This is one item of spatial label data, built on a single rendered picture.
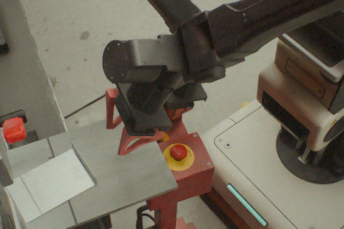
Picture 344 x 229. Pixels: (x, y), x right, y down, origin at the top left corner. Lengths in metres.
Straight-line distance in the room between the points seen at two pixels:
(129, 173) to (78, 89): 1.45
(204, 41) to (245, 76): 1.71
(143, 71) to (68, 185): 0.29
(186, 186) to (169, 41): 0.55
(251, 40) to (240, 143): 1.19
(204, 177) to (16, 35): 0.57
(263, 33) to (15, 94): 0.70
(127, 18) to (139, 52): 1.95
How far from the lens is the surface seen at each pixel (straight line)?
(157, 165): 0.86
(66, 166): 0.87
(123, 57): 0.63
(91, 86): 2.28
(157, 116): 0.74
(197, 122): 2.14
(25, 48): 1.24
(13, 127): 0.54
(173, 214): 1.45
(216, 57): 0.61
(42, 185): 0.86
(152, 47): 0.64
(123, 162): 0.87
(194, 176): 1.12
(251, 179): 1.70
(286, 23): 0.57
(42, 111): 1.11
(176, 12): 0.91
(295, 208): 1.68
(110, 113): 0.79
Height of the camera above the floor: 1.74
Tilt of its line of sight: 54 degrees down
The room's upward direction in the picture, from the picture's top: 2 degrees clockwise
